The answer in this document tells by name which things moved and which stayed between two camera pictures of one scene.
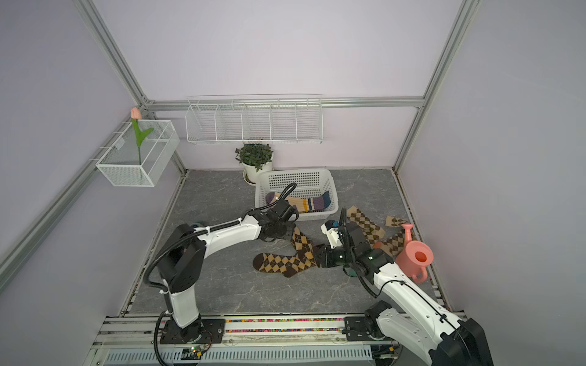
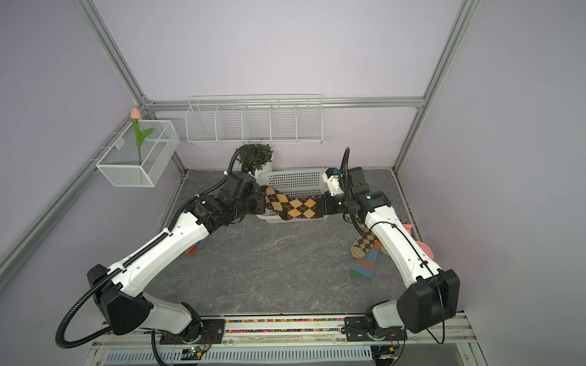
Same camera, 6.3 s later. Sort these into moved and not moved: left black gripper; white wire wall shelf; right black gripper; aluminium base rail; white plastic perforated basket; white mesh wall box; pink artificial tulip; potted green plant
Moved: right black gripper; left black gripper
Not moved: white plastic perforated basket; white mesh wall box; potted green plant; pink artificial tulip; white wire wall shelf; aluminium base rail
